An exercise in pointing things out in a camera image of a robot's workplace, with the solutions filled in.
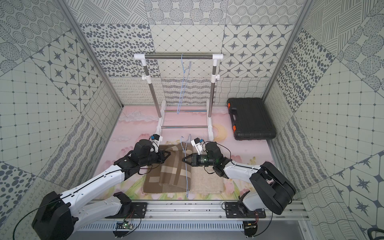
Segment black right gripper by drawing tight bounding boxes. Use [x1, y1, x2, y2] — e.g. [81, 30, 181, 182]
[181, 153, 215, 167]

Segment brown plaid scarf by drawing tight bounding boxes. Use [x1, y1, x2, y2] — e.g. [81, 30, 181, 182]
[143, 144, 192, 194]

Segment beige scarf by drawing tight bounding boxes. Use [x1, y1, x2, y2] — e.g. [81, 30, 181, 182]
[190, 167, 224, 194]

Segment blue wire hanger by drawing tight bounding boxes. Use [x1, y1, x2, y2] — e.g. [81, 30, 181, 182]
[179, 134, 193, 199]
[177, 54, 192, 114]

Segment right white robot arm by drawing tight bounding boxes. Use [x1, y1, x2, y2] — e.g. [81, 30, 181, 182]
[182, 141, 297, 215]

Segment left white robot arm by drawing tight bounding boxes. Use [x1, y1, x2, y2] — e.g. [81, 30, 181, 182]
[32, 139, 171, 240]

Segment pink floral table mat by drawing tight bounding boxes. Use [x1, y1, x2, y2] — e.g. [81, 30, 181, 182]
[95, 106, 275, 200]

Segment white steel clothes rack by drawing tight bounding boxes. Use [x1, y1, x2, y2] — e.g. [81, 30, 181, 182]
[134, 53, 224, 141]

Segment black plastic tool case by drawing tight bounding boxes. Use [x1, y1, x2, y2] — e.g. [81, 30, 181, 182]
[227, 98, 277, 141]

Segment green circuit board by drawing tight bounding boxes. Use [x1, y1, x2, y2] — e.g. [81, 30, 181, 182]
[116, 222, 134, 231]

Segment right controller board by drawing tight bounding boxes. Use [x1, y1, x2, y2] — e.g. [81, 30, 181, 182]
[243, 221, 258, 238]

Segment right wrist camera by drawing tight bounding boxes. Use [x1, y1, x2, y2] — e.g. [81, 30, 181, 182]
[191, 138, 204, 155]

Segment aluminium mounting rail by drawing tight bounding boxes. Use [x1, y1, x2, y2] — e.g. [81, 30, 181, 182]
[68, 199, 313, 232]

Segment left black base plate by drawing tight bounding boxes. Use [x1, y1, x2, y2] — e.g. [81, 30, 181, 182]
[106, 202, 148, 219]

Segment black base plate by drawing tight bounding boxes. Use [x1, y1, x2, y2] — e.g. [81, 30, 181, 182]
[221, 202, 267, 219]
[106, 202, 148, 219]

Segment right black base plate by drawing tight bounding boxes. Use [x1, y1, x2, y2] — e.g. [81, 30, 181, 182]
[221, 202, 267, 219]

